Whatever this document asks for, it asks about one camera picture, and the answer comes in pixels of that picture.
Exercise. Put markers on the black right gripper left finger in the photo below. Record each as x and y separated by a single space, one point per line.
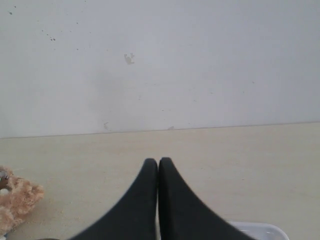
133 217

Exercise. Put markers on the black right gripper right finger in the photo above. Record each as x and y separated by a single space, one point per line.
183 216

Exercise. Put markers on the tan teddy bear striped shirt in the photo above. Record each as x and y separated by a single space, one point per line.
18 198

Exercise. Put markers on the white rectangular plastic tray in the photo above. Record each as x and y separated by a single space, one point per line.
260 231

